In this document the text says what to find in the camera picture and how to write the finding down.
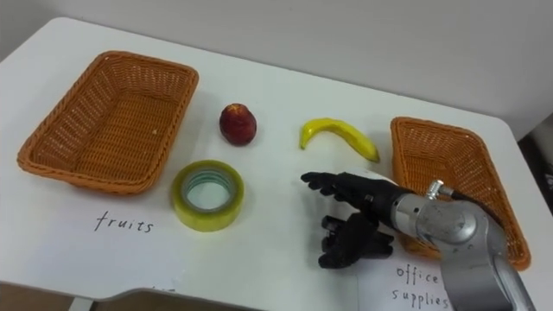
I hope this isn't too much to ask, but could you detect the yellow banana soft toy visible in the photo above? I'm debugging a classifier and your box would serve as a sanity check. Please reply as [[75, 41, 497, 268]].
[[299, 117, 381, 164]]

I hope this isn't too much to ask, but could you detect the red apple soft toy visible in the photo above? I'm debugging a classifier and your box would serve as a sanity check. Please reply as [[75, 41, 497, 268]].
[[219, 102, 258, 147]]

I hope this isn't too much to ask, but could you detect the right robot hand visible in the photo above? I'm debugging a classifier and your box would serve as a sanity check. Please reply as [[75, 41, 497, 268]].
[[300, 170, 412, 270]]

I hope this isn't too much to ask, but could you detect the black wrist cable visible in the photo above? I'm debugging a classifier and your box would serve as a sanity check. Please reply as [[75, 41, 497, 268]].
[[424, 179, 509, 231]]

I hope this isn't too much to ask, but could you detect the yellow-green tape roll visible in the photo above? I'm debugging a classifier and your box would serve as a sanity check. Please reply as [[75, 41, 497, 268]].
[[171, 159, 245, 233]]

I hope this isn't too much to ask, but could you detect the orange wicker basket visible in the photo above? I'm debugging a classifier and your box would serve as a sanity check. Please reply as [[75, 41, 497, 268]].
[[16, 50, 200, 196], [390, 116, 532, 272]]

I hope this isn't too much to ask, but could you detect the white desk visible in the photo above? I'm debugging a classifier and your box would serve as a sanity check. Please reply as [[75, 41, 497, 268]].
[[0, 16, 553, 311]]

